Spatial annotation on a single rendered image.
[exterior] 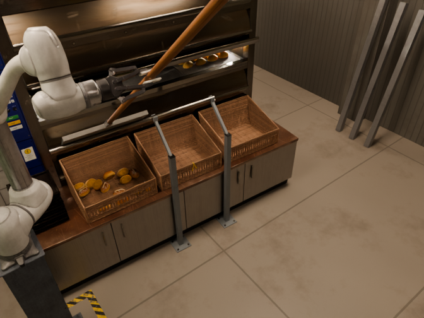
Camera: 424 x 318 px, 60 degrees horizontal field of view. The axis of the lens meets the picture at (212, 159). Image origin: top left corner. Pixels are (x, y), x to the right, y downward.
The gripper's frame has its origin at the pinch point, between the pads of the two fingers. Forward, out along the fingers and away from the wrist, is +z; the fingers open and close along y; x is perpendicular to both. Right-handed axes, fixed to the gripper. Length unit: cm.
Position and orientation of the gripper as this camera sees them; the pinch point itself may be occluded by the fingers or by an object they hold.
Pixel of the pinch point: (150, 76)
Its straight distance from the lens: 143.1
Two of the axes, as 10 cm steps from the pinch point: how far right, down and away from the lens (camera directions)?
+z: 8.3, -3.5, 4.3
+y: 3.6, 9.3, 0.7
